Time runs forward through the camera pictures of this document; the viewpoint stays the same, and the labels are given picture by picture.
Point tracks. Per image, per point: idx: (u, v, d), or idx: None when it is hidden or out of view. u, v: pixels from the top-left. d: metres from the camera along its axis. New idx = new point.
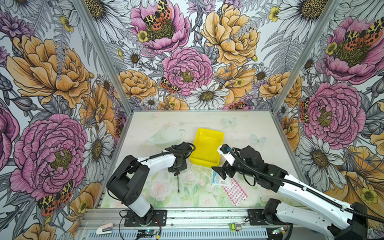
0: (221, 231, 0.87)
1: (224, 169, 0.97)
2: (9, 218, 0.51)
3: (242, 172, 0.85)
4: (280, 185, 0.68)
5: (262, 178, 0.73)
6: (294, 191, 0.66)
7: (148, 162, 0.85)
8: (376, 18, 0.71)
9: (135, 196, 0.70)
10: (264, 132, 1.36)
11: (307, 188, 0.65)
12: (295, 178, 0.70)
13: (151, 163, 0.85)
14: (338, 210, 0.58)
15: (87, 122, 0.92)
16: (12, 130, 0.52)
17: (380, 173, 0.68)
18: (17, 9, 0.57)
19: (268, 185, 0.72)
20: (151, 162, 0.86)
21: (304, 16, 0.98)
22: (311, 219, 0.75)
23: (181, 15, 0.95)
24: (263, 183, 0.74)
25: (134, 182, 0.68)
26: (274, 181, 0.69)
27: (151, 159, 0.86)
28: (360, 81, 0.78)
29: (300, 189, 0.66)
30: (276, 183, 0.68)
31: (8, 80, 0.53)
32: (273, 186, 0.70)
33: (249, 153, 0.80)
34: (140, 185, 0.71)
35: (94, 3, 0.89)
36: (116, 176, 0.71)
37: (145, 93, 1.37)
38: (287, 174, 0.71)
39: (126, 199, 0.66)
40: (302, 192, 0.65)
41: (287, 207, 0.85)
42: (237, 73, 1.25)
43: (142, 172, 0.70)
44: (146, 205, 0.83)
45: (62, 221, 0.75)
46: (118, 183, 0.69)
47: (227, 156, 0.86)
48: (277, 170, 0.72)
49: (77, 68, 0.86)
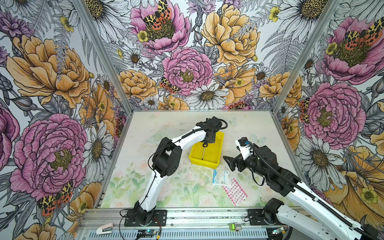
0: (221, 231, 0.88)
1: (235, 160, 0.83)
2: (9, 218, 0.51)
3: (252, 170, 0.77)
4: (290, 190, 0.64)
5: (273, 179, 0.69)
6: (304, 200, 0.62)
7: (182, 141, 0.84)
8: (376, 18, 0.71)
9: (173, 169, 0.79)
10: (264, 132, 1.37)
11: (318, 199, 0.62)
12: (308, 188, 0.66)
13: (185, 142, 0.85)
14: (347, 227, 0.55)
15: (87, 122, 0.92)
16: (12, 130, 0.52)
17: (379, 173, 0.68)
18: (17, 9, 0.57)
19: (277, 188, 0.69)
20: (184, 141, 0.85)
21: (304, 16, 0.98)
22: (314, 229, 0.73)
23: (181, 15, 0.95)
24: (273, 185, 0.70)
25: (171, 160, 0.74)
26: (285, 185, 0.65)
27: (183, 139, 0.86)
28: (360, 81, 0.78)
29: (310, 198, 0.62)
30: (286, 188, 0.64)
31: (8, 80, 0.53)
32: (282, 189, 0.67)
33: (264, 153, 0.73)
34: (175, 162, 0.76)
35: (94, 3, 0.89)
36: (157, 154, 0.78)
37: (145, 93, 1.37)
38: (300, 181, 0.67)
39: (167, 172, 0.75)
40: (312, 202, 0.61)
41: (290, 210, 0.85)
42: (237, 73, 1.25)
43: (177, 151, 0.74)
44: (154, 201, 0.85)
45: (62, 221, 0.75)
46: (159, 159, 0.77)
47: (242, 150, 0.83)
48: (291, 175, 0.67)
49: (77, 68, 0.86)
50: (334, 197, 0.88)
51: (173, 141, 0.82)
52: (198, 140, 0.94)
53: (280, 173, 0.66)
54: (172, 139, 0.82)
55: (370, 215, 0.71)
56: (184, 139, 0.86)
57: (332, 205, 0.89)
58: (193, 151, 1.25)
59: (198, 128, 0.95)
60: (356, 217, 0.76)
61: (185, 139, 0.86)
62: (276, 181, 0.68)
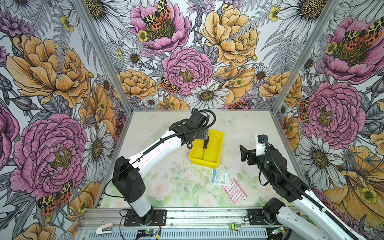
0: (221, 231, 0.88)
1: (248, 153, 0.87)
2: (9, 218, 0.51)
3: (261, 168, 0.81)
4: (298, 198, 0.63)
5: (280, 184, 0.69)
6: (311, 209, 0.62)
7: (143, 160, 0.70)
8: (376, 18, 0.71)
9: (137, 194, 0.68)
10: (263, 132, 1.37)
11: (325, 210, 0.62)
12: (316, 197, 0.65)
13: (147, 160, 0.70)
14: None
15: (87, 122, 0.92)
16: (12, 130, 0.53)
17: (380, 173, 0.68)
18: (17, 9, 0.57)
19: (284, 193, 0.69)
20: (147, 159, 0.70)
21: (304, 16, 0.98)
22: (315, 235, 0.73)
23: (181, 15, 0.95)
24: (280, 191, 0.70)
25: (130, 187, 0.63)
26: (292, 192, 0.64)
27: (145, 156, 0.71)
28: (360, 81, 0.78)
29: (317, 208, 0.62)
30: (294, 194, 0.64)
31: (8, 80, 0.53)
32: (289, 196, 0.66)
33: (275, 157, 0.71)
34: (137, 187, 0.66)
35: (94, 3, 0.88)
36: (115, 179, 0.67)
37: (145, 93, 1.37)
38: (308, 189, 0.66)
39: (129, 199, 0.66)
40: (319, 212, 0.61)
41: (292, 213, 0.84)
42: (237, 73, 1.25)
43: (133, 177, 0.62)
44: (147, 206, 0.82)
45: (62, 221, 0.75)
46: (118, 185, 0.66)
47: (258, 146, 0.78)
48: (299, 182, 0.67)
49: (77, 68, 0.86)
50: (334, 197, 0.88)
51: (132, 162, 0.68)
52: (171, 150, 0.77)
53: (289, 179, 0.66)
54: (130, 160, 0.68)
55: (370, 215, 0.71)
56: (147, 156, 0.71)
57: (332, 205, 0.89)
58: (193, 151, 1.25)
59: (167, 136, 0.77)
60: (355, 217, 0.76)
61: (148, 157, 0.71)
62: (284, 187, 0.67)
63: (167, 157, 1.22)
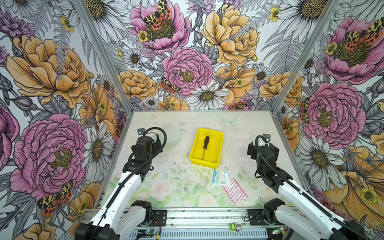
0: (221, 231, 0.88)
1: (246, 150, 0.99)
2: (9, 218, 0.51)
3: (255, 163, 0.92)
4: (279, 184, 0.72)
5: (268, 175, 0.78)
6: (291, 193, 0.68)
7: (109, 212, 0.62)
8: (376, 18, 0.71)
9: None
10: (263, 132, 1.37)
11: (303, 192, 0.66)
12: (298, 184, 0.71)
13: (114, 211, 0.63)
14: (327, 218, 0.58)
15: (87, 122, 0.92)
16: (12, 130, 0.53)
17: (379, 173, 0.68)
18: (17, 9, 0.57)
19: (270, 184, 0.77)
20: (113, 209, 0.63)
21: (304, 16, 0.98)
22: (307, 227, 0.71)
23: (181, 15, 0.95)
24: (266, 181, 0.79)
25: None
26: (277, 181, 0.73)
27: (110, 207, 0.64)
28: (360, 81, 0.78)
29: (296, 191, 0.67)
30: (277, 182, 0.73)
31: (8, 80, 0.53)
32: (274, 185, 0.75)
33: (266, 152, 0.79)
34: None
35: (94, 3, 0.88)
36: None
37: (145, 93, 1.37)
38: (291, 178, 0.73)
39: None
40: (298, 195, 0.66)
41: (289, 210, 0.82)
42: (237, 73, 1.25)
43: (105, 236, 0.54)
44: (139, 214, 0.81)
45: (62, 221, 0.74)
46: None
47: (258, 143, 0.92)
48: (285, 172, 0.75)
49: (77, 68, 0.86)
50: (334, 197, 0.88)
51: (95, 223, 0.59)
52: (134, 190, 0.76)
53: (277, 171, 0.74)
54: (92, 222, 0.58)
55: (370, 215, 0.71)
56: (111, 207, 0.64)
57: (332, 205, 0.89)
58: (193, 150, 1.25)
59: (125, 177, 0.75)
60: (356, 217, 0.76)
61: (113, 207, 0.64)
62: (270, 177, 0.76)
63: (167, 157, 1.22)
